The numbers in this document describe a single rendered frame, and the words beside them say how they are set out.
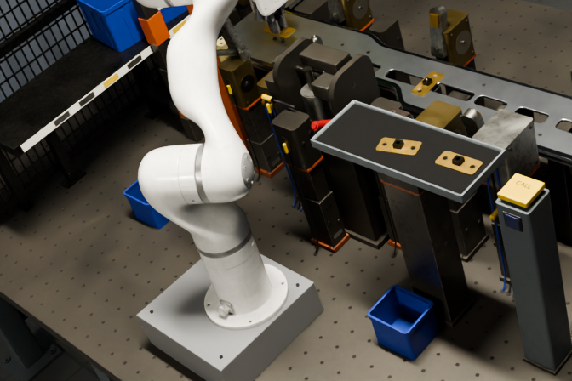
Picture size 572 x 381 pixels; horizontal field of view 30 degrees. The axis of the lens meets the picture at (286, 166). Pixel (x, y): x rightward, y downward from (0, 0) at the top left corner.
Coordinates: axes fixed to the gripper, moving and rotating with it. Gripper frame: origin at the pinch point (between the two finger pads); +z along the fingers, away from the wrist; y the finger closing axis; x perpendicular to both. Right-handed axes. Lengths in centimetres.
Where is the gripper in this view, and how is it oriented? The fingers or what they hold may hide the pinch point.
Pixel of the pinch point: (277, 23)
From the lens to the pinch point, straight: 268.3
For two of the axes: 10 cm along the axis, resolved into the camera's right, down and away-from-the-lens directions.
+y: 6.6, -6.0, 4.5
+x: -7.1, -2.9, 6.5
